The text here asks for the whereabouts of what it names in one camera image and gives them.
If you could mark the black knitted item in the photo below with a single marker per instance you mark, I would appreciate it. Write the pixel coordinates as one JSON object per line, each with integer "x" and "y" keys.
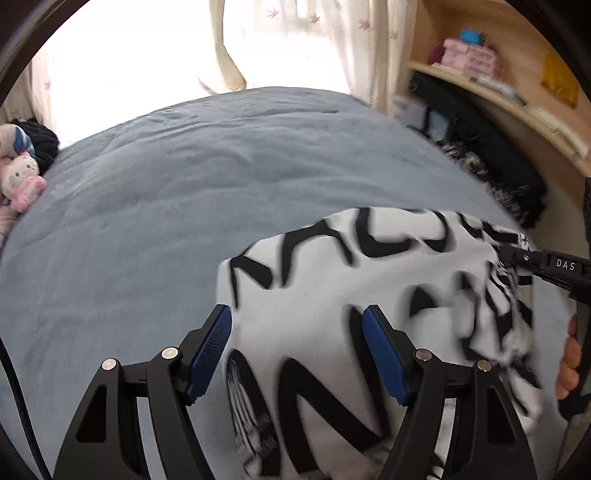
{"x": 45, "y": 142}

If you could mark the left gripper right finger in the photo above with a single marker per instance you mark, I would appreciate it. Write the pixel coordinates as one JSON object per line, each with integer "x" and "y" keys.
{"x": 487, "y": 439}

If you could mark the blue-grey fleece bed blanket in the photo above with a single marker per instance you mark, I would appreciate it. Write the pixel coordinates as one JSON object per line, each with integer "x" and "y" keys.
{"x": 118, "y": 258}

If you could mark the pink white plush toy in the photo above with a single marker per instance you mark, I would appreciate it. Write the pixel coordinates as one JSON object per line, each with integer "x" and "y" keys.
{"x": 21, "y": 182}

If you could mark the white blue box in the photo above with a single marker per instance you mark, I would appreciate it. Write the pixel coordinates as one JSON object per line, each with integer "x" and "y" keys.
{"x": 417, "y": 115}

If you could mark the person's right hand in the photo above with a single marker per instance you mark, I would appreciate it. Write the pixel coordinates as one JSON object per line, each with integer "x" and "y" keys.
{"x": 568, "y": 378}

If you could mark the floral pink blue quilt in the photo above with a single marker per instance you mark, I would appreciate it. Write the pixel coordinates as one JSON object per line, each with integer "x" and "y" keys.
{"x": 14, "y": 141}

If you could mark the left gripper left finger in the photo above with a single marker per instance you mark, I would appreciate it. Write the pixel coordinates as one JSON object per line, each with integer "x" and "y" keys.
{"x": 104, "y": 441}

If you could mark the yellow cloth on shelf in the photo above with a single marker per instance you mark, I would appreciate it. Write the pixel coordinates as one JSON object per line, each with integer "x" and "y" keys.
{"x": 558, "y": 80}

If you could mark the wooden shelf unit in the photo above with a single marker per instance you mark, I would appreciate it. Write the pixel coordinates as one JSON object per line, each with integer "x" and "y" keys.
{"x": 523, "y": 49}

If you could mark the cream floral curtain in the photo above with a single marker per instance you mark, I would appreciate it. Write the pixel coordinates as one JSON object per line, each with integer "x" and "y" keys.
{"x": 351, "y": 47}

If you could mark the black white clothes pile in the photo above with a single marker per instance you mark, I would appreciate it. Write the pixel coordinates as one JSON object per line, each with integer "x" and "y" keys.
{"x": 468, "y": 136}

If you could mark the black white graffiti print garment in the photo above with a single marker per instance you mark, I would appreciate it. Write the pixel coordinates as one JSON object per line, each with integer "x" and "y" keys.
{"x": 315, "y": 390}

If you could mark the pink boxes stack on shelf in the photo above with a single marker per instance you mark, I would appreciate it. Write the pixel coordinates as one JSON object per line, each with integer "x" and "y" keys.
{"x": 470, "y": 54}

